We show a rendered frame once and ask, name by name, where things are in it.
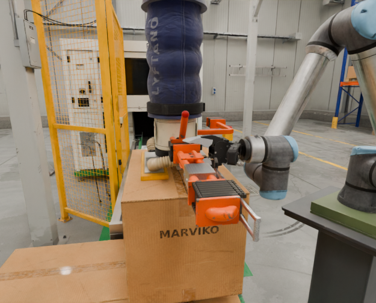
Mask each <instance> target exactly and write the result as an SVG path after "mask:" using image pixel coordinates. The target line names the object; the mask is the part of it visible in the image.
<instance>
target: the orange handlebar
mask: <svg viewBox="0 0 376 303"><path fill-rule="evenodd" d="M216 126H217V127H219V128H221V129H200V130H197V135H222V134H232V133H233V129H232V128H231V127H229V126H226V125H225V124H223V123H220V122H216ZM177 157H178V159H179V165H180V168H181V169H182V170H184V164H198V163H204V161H203V160H202V159H204V157H203V156H202V155H201V154H200V153H197V152H196V151H195V150H193V151H191V152H190V153H183V152H182V151H179V152H177ZM190 159H193V161H194V162H188V160H190ZM209 179H217V178H216V177H215V176H214V175H209V176H208V177H207V180H209ZM189 180H199V179H198V178H197V176H191V177H190V178H189ZM238 212H239V210H238V208H237V207H236V206H227V207H210V208H208V209H207V210H206V212H205V215H206V217H207V218H209V219H211V220H213V221H230V220H232V219H233V218H235V217H236V216H237V214H238Z"/></svg>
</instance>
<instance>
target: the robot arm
mask: <svg viewBox="0 0 376 303"><path fill-rule="evenodd" d="M345 47H346V49H347V52H348V55H349V56H350V58H351V61H352V64H353V67H354V71H355V73H356V76H357V80H358V83H359V86H360V89H361V92H362V96H363V99H364V101H365V105H366V109H367V111H368V115H369V118H370V121H371V124H372V128H373V130H374V133H375V137H376V0H364V1H362V2H360V3H358V4H357V5H354V6H352V7H350V8H347V9H345V10H342V11H340V12H337V13H336V14H334V15H332V17H330V18H329V19H328V20H326V21H325V22H324V23H323V24H322V25H321V26H320V27H319V28H318V30H317V31H316V32H315V33H314V35H313V36H312V37H311V39H310V40H309V42H308V44H307V45H306V47H305V51H306V56H305V58H304V60H303V62H302V63H301V66H300V68H299V69H298V72H297V74H296V75H295V77H294V79H293V81H292V83H291V85H290V86H289V88H288V90H287V92H286V94H285V96H284V98H283V100H282V102H281V104H280V106H279V108H278V109H277V111H276V113H275V115H274V117H273V119H272V120H271V123H270V125H269V126H268V129H267V131H266V132H265V134H264V136H258V135H257V134H255V135H254V136H246V137H245V138H244V139H240V140H239V141H235V142H229V140H228V139H226V138H225V137H223V136H215V135H206V136H193V137H189V138H186V139H183V140H182V142H185V143H188V144H201V145H202V146H204V147H209V153H208V157H207V156H205V157H204V159H202V160H203V161H204V163H209V165H210V166H211V167H212V168H214V158H217V159H218V166H222V163H225V164H226V163H227V165H236V164H237V162H238V161H239V159H240V160H242V161H245V162H244V167H243V168H244V172H245V174H246V175H247V177H248V178H249V179H251V180H252V181H254V182H255V184H257V185H258V187H260V190H259V194H260V196H261V197H263V198H266V199H269V200H282V199H284V198H285V197H286V193H287V191H288V190H287V188H288V178H289V169H290V163H291V162H294V161H296V160H297V157H298V145H297V142H296V141H295V140H294V139H293V137H291V136H290V134H291V132H292V130H293V128H294V126H295V124H296V122H297V121H298V119H299V117H300V115H301V113H302V111H303V109H304V108H305V106H306V104H307V102H308V101H309V99H310V97H311V95H312V93H313V91H314V89H315V88H316V86H317V84H318V82H319V80H320V79H321V76H322V75H323V73H324V71H325V69H326V68H327V66H328V64H329V62H332V61H334V60H335V59H336V58H337V56H338V55H339V54H340V52H341V51H342V50H343V49H344V48H345ZM337 200H338V201H339V202H340V203H341V204H343V205H345V206H347V207H350V208H352V209H356V210H359V211H362V212H369V213H376V147H374V146H355V147H353V149H352V152H351V154H350V161H349V165H348V171H347V176H346V181H345V185H344V186H343V188H342V189H341V191H340V192H339V193H338V195H337Z"/></svg>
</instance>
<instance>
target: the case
mask: <svg viewBox="0 0 376 303"><path fill-rule="evenodd" d="M146 151H147V149H142V150H132V154H131V159H130V163H129V168H128V173H127V176H126V181H125V186H124V190H123V195H122V200H121V209H122V224H123V240H124V248H125V264H126V279H127V288H128V303H180V302H188V301H197V300H202V299H211V298H219V297H224V296H232V295H240V294H242V287H243V278H244V263H245V248H246V239H247V229H246V228H245V227H244V225H243V224H242V222H241V221H239V223H238V224H228V225H215V226H208V227H196V215H195V213H194V211H193V208H192V205H190V206H189V205H188V189H187V186H186V184H185V182H184V176H183V174H184V170H177V168H176V166H175V167H174V166H173V167H167V171H168V179H167V180H148V181H141V178H140V176H141V152H146ZM218 170H219V172H220V173H221V174H222V175H223V176H224V177H225V178H226V180H234V181H235V182H236V184H237V185H238V186H239V187H240V188H241V189H242V190H243V191H244V192H245V193H246V194H247V198H243V199H244V201H245V202H246V203H247V204H248V205H249V201H250V193H249V192H248V190H247V189H246V188H245V187H244V186H243V185H242V184H241V183H240V182H239V181H238V180H237V179H236V178H235V177H234V176H233V174H232V173H231V172H230V171H229V170H228V169H227V168H226V167H225V166H224V165H223V164H222V166H218Z"/></svg>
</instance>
